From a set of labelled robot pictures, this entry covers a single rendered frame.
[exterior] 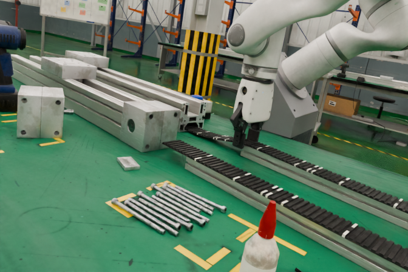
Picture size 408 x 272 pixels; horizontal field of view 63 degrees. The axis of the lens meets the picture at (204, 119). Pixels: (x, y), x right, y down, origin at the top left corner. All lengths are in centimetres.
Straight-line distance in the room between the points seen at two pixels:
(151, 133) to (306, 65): 62
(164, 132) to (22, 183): 32
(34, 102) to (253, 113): 48
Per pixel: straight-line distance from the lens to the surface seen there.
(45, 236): 48
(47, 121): 80
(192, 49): 418
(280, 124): 111
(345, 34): 115
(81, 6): 674
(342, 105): 561
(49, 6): 718
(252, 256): 37
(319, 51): 116
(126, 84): 113
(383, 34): 113
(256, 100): 79
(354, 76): 582
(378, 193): 74
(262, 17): 69
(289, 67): 119
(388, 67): 827
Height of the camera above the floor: 105
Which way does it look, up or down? 14 degrees down
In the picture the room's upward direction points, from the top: 9 degrees clockwise
